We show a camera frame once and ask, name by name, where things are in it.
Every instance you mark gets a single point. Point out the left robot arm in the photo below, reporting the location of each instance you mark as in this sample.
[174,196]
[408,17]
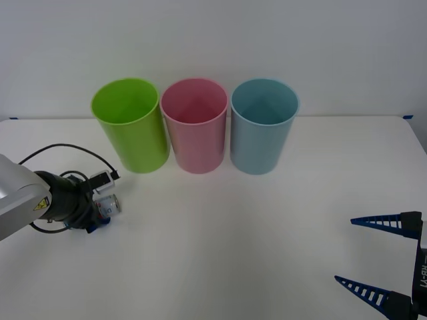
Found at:
[20,196]

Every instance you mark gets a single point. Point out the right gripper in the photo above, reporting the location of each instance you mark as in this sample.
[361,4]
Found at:
[421,266]

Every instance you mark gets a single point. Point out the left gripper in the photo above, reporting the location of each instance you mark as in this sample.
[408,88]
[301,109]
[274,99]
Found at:
[79,206]

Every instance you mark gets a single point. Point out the silver drink can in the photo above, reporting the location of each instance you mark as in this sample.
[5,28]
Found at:
[110,206]

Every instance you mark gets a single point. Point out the pale blue plastic bin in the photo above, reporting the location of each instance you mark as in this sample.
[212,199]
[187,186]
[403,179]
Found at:
[257,146]

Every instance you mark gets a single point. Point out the pink plastic bin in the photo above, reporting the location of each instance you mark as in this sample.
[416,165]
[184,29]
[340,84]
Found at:
[200,146]

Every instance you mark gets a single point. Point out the green plastic bin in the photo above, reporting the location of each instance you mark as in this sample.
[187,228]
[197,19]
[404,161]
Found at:
[140,146]

